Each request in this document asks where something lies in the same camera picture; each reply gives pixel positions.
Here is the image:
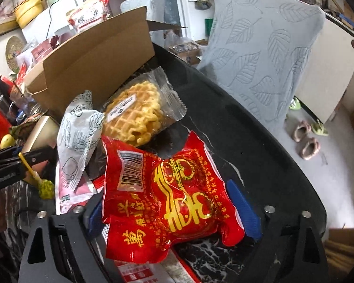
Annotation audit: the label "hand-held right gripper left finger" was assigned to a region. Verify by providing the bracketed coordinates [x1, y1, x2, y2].
[18, 196, 115, 283]

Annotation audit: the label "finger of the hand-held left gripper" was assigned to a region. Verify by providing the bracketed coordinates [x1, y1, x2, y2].
[0, 146, 22, 163]
[18, 146, 58, 169]

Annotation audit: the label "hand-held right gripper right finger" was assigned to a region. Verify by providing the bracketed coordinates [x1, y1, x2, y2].
[227, 179, 329, 283]

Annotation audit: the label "pink snack pouch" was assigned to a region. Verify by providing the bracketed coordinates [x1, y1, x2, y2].
[55, 165, 99, 214]

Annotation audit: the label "yellow green lollipop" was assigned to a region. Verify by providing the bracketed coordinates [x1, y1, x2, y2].
[18, 153, 55, 199]

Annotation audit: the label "white line-print snack packet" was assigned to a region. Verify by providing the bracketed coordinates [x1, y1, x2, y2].
[57, 90, 106, 191]

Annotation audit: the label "red gold-print snack packet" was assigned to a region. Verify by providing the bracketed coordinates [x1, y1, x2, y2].
[102, 130, 245, 264]

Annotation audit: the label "brown cardboard box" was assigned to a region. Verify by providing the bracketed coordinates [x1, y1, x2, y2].
[25, 6, 188, 118]

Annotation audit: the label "open box of snacks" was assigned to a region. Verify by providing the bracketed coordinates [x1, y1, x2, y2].
[168, 43, 202, 65]

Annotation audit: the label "red white flat packet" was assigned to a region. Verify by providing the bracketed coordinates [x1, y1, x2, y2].
[114, 249, 201, 283]

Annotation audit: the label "pink slipper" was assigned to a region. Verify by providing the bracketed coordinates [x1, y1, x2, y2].
[300, 137, 320, 160]

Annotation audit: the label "round woven mat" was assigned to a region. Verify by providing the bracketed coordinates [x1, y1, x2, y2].
[5, 36, 27, 71]

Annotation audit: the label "clear-wrapped waffle packet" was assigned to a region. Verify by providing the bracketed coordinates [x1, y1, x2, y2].
[102, 67, 188, 148]

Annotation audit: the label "stacked cardboard boxes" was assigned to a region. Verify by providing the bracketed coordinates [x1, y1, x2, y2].
[324, 228, 354, 275]

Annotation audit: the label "white refrigerator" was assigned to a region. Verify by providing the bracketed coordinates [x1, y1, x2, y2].
[21, 0, 84, 40]

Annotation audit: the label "framed picture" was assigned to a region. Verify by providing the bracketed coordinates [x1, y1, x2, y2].
[0, 0, 20, 42]

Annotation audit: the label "yellow cooking pot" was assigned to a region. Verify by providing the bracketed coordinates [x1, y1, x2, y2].
[15, 0, 48, 30]

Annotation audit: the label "red white nut bag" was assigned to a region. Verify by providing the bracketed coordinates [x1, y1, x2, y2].
[67, 0, 110, 33]

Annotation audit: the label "white cabinet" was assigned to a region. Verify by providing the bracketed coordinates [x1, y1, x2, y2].
[293, 12, 354, 124]

